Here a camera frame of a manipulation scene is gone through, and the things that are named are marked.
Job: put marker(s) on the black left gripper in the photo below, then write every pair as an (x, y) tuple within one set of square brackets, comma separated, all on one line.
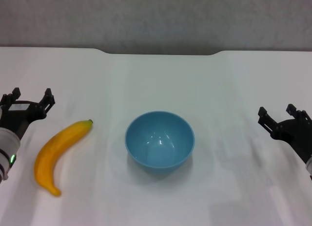
[(22, 114)]

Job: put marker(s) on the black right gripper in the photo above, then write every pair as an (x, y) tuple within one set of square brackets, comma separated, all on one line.
[(295, 133)]

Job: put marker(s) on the yellow banana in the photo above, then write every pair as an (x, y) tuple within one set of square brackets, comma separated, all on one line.
[(53, 148)]

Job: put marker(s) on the blue bowl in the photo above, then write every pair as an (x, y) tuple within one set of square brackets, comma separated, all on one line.
[(158, 150)]

